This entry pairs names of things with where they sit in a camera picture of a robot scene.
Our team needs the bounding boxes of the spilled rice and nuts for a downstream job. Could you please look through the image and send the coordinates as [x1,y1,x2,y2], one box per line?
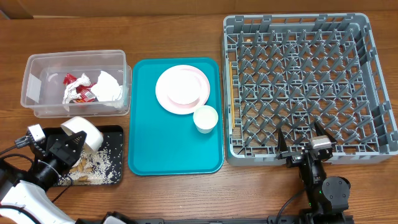
[58,130,124,186]

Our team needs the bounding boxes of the pink bowl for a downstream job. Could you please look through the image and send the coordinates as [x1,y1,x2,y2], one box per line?
[166,72,201,105]

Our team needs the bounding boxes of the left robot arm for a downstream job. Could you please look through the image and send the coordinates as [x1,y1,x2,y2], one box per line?
[1,131,86,223]

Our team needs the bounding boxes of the black plastic tray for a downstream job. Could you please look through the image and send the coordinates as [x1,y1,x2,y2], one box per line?
[34,125,124,187]

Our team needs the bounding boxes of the grey dishwasher rack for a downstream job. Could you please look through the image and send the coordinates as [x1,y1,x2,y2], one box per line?
[222,13,397,166]

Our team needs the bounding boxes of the white napkin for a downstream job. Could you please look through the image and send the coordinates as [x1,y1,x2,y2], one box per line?
[90,71,123,108]

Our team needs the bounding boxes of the pink plate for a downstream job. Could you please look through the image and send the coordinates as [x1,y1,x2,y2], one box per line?
[155,65,210,114]

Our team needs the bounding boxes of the foil paper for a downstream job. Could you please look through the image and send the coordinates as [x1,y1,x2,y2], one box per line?
[62,72,92,111]

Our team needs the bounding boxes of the wooden chopstick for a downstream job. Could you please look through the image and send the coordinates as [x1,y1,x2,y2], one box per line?
[229,62,235,129]

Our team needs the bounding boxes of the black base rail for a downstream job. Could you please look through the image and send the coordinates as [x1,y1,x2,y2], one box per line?
[75,212,354,224]

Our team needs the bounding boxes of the red snack wrapper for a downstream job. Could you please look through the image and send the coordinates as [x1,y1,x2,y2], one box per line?
[63,73,97,104]

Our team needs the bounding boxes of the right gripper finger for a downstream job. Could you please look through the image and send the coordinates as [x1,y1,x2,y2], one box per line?
[277,128,288,152]
[314,121,337,144]

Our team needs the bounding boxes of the white paper cup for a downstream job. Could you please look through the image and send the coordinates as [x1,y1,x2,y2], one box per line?
[193,105,218,134]

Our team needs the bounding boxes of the clear plastic bin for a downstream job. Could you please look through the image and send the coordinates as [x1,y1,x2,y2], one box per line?
[21,50,132,118]

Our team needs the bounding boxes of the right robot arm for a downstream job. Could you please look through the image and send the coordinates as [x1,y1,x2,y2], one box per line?
[275,122,354,223]

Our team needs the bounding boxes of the white bowl with food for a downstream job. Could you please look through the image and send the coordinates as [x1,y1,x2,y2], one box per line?
[60,116,103,153]

